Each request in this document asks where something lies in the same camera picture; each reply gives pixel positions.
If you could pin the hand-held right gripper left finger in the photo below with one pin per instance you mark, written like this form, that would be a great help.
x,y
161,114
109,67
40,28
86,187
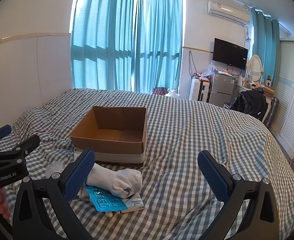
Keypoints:
x,y
78,177

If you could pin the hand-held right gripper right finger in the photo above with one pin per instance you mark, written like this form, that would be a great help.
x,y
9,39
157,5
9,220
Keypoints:
x,y
213,176

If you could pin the clear plastic lid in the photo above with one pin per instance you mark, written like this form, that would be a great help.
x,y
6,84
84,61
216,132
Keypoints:
x,y
54,167

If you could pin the blue blister pack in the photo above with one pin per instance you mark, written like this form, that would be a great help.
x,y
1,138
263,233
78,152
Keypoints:
x,y
104,200

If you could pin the white sock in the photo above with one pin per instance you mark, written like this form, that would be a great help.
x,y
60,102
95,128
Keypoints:
x,y
119,177

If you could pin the brown cardboard box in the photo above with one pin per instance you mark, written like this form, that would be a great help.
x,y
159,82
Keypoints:
x,y
111,147

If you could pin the white tissue packet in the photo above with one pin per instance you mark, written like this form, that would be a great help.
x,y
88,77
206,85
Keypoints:
x,y
136,203

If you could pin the grey checkered bed sheet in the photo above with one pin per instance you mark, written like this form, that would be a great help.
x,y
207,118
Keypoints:
x,y
192,140

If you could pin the black jacket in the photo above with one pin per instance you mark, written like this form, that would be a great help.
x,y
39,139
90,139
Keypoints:
x,y
250,103

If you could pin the white chair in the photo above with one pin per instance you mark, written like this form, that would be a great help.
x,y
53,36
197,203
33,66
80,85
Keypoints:
x,y
268,112

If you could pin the white suitcase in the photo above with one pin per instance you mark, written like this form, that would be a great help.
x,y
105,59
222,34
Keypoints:
x,y
204,91

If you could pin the white cylinder appliance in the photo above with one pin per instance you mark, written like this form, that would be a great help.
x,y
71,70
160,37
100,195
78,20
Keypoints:
x,y
194,90

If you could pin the silver small fridge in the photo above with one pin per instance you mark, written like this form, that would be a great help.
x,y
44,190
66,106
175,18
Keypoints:
x,y
222,87

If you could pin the white dressing table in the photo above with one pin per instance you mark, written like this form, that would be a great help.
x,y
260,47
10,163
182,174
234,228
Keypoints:
x,y
242,90

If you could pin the white plastic bag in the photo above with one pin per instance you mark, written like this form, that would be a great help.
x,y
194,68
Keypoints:
x,y
173,94

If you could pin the dark patterned bag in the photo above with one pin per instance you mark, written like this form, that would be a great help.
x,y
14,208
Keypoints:
x,y
160,91

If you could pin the clear plastic bag on fridge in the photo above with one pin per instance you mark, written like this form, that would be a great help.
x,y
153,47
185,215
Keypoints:
x,y
209,70

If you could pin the white louvred wardrobe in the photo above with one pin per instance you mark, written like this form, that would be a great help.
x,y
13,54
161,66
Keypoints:
x,y
292,92

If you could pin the oval white mirror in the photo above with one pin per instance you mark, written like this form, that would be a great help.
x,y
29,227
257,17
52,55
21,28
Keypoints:
x,y
256,67

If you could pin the wide teal curtain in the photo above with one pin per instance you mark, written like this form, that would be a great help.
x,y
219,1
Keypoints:
x,y
101,37

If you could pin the narrow teal curtain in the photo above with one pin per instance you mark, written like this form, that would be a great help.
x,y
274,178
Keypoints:
x,y
264,35

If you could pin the white air conditioner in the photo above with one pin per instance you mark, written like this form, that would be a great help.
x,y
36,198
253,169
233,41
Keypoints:
x,y
227,11

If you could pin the black wall television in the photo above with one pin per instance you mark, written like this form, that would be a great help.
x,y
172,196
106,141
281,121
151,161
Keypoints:
x,y
229,53

